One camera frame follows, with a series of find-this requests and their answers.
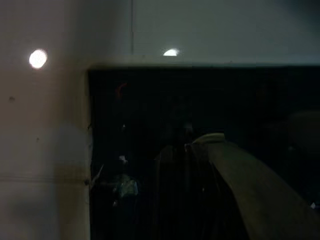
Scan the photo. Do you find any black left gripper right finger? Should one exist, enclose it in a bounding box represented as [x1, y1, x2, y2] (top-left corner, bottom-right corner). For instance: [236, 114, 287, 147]
[184, 133, 320, 240]

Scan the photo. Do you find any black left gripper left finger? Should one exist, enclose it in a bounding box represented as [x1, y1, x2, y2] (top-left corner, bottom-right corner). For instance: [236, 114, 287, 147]
[151, 144, 189, 240]

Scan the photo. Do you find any crumpled green plastic wrapper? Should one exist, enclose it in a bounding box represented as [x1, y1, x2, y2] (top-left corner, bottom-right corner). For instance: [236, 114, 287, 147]
[115, 174, 140, 198]

